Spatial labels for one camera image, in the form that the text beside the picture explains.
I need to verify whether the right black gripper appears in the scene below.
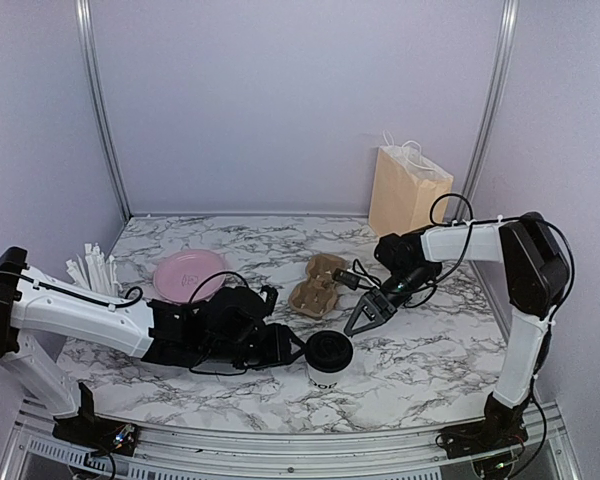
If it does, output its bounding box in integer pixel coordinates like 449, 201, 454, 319
344, 264, 431, 337

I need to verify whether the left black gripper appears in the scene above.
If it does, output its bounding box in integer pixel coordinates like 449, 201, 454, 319
203, 323, 308, 371

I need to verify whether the brown cardboard cup carrier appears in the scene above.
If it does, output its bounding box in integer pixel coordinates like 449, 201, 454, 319
288, 254, 347, 319

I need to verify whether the brown paper bag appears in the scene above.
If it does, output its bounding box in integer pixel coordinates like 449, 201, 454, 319
368, 130, 454, 236

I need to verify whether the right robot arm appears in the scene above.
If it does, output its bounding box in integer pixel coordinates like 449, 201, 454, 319
344, 212, 575, 448

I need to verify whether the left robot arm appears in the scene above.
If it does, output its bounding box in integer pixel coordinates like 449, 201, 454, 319
0, 247, 305, 445

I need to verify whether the pink plate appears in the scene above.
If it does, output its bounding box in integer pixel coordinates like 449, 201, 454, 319
153, 249, 227, 304

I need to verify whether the black cup with straws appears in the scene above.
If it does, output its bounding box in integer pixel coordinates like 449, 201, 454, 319
65, 243, 121, 297

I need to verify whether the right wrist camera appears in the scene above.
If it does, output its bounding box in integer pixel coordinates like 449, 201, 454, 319
332, 268, 376, 291

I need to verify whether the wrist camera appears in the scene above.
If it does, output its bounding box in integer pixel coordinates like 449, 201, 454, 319
332, 268, 376, 291
260, 285, 279, 317

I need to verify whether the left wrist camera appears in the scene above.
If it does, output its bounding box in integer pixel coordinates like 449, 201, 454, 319
260, 285, 279, 317

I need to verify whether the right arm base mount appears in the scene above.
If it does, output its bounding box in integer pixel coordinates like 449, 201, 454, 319
435, 421, 529, 459

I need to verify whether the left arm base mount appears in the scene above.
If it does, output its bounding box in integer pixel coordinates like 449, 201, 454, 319
52, 416, 140, 457

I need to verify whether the right aluminium frame post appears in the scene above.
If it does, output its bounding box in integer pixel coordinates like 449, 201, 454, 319
461, 0, 520, 201

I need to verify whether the aluminium frame post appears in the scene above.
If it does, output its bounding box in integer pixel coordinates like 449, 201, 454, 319
75, 0, 132, 223
461, 0, 520, 201

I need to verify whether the left aluminium frame post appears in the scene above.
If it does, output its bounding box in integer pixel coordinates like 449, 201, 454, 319
75, 0, 132, 223

